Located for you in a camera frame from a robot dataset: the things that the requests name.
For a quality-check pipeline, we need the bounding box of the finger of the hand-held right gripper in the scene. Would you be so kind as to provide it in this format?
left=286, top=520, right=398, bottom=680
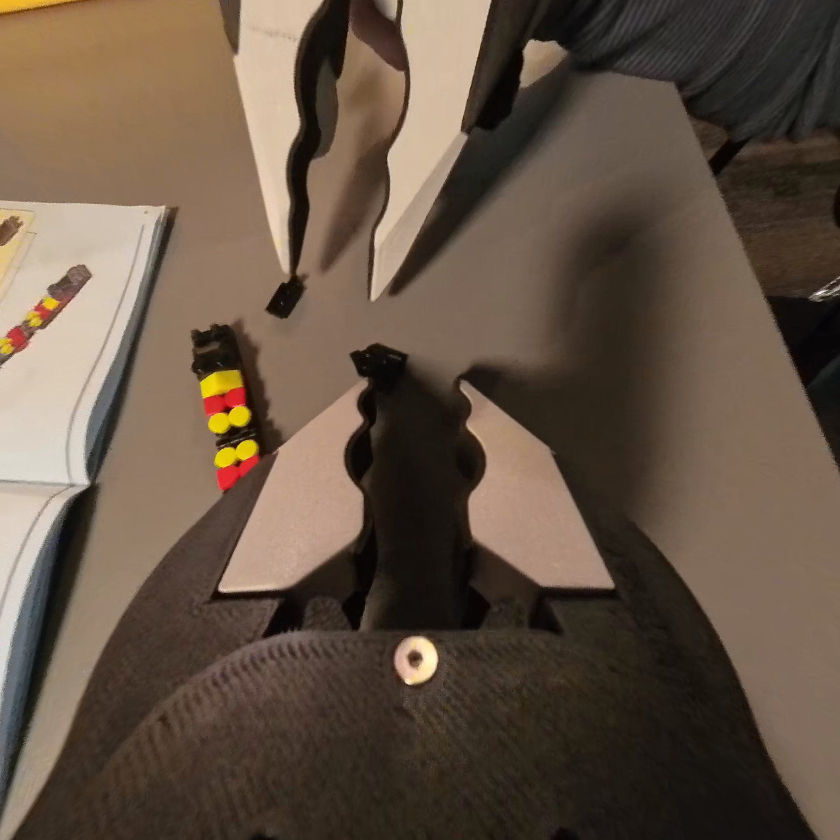
left=367, top=0, right=500, bottom=303
left=235, top=0, right=349, bottom=277

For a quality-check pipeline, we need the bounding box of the lego instruction booklet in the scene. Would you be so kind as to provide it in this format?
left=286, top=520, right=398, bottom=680
left=0, top=200, right=175, bottom=795

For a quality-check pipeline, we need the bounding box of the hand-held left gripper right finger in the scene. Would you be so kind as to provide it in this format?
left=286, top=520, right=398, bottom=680
left=453, top=379, right=616, bottom=592

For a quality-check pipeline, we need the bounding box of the black red yellow lego assembly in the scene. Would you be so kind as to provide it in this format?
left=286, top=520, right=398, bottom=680
left=190, top=322, right=263, bottom=492

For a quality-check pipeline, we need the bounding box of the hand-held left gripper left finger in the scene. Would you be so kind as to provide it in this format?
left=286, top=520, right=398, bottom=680
left=217, top=381, right=378, bottom=595

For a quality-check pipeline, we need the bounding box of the small black lego piece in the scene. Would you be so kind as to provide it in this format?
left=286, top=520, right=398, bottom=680
left=264, top=272, right=306, bottom=321
left=350, top=343, right=408, bottom=395

